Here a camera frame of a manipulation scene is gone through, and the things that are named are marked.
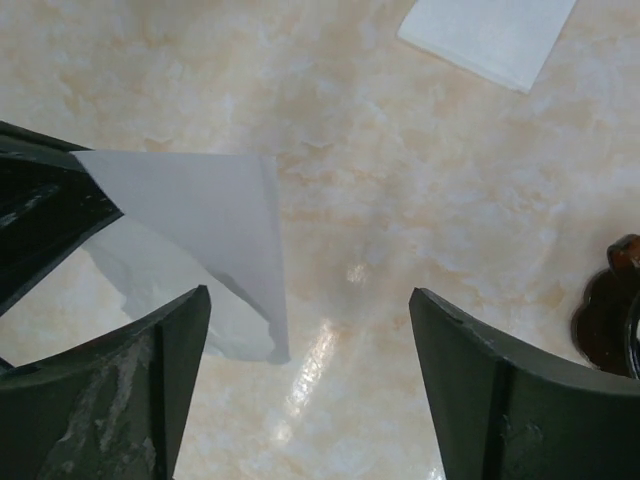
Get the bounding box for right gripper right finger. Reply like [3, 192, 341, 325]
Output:
[409, 288, 639, 480]

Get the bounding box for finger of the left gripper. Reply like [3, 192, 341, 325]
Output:
[1, 121, 123, 313]

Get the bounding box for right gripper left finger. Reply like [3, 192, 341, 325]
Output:
[1, 286, 210, 479]

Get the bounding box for brown coffee dripper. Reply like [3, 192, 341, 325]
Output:
[571, 234, 639, 379]

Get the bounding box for white paper coffee filters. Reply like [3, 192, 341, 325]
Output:
[397, 0, 575, 94]

